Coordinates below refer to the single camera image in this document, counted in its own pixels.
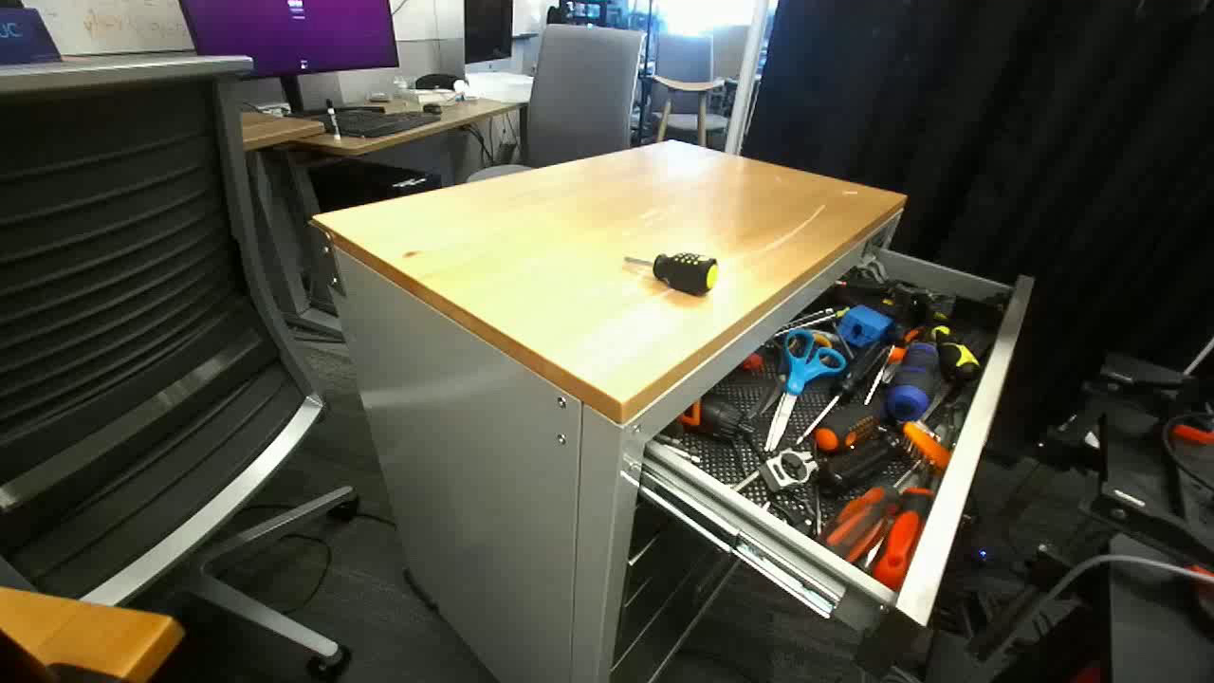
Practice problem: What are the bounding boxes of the black yellow stubby screwdriver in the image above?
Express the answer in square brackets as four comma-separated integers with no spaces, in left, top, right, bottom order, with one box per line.
[644,255,718,296]

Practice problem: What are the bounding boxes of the grey metal tool drawer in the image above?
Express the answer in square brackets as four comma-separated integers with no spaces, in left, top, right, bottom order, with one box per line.
[622,251,1031,635]

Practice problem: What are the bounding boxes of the grey cabinet with wooden top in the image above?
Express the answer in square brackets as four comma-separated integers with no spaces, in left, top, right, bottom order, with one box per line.
[316,143,903,683]

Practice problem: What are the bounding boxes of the grey fabric office chair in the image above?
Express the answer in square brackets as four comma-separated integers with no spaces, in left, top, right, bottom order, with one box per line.
[475,24,644,177]

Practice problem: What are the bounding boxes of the blue plastic block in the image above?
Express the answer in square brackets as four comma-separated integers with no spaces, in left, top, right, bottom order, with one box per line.
[838,303,894,350]

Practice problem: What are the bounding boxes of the wooden chair in background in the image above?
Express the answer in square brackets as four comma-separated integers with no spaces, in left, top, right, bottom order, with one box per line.
[649,33,732,147]

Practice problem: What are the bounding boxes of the black keyboard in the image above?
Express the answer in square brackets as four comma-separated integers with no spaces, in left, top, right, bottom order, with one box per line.
[326,105,440,135]

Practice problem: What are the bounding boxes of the black monitor in background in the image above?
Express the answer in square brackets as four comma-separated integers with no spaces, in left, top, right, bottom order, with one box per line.
[463,0,512,66]

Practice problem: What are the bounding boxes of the wooden office desk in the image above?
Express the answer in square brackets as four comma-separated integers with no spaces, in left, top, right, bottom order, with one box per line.
[242,97,512,159]

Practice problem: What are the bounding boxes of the purple computer monitor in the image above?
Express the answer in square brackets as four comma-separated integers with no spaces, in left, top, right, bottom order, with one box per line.
[177,0,398,76]

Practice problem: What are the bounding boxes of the dark mesh office chair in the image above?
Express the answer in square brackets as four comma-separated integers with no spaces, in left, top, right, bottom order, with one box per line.
[0,54,364,679]

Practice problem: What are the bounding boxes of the blue handled scissors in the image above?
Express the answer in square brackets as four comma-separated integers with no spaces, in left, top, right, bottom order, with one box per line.
[764,331,849,451]

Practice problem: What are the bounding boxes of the blue handled screwdriver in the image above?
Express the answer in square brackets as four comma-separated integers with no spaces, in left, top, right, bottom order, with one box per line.
[884,343,945,421]

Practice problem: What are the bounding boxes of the orange handled pliers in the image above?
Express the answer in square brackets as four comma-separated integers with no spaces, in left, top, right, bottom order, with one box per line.
[825,485,932,588]

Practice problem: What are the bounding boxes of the orange handled screwdriver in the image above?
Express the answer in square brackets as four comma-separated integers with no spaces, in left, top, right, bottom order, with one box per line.
[900,421,952,469]

